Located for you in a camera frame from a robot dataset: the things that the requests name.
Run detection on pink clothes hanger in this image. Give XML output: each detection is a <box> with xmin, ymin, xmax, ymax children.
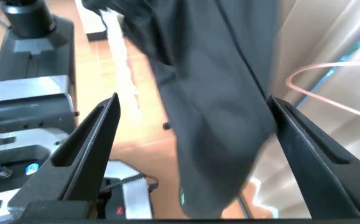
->
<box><xmin>285</xmin><ymin>60</ymin><xmax>360</xmax><ymax>124</ymax></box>

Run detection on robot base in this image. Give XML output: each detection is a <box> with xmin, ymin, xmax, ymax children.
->
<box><xmin>0</xmin><ymin>0</ymin><xmax>159</xmax><ymax>220</ymax></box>

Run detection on black shorts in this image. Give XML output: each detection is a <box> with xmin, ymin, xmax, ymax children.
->
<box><xmin>81</xmin><ymin>0</ymin><xmax>282</xmax><ymax>220</ymax></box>

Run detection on beige curtain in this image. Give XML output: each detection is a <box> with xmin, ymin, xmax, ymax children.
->
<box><xmin>247</xmin><ymin>0</ymin><xmax>360</xmax><ymax>218</ymax></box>

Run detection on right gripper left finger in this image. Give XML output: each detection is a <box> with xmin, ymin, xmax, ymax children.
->
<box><xmin>7</xmin><ymin>92</ymin><xmax>121</xmax><ymax>220</ymax></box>

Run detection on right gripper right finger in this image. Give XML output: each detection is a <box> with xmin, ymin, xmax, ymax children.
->
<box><xmin>266</xmin><ymin>95</ymin><xmax>360</xmax><ymax>218</ymax></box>

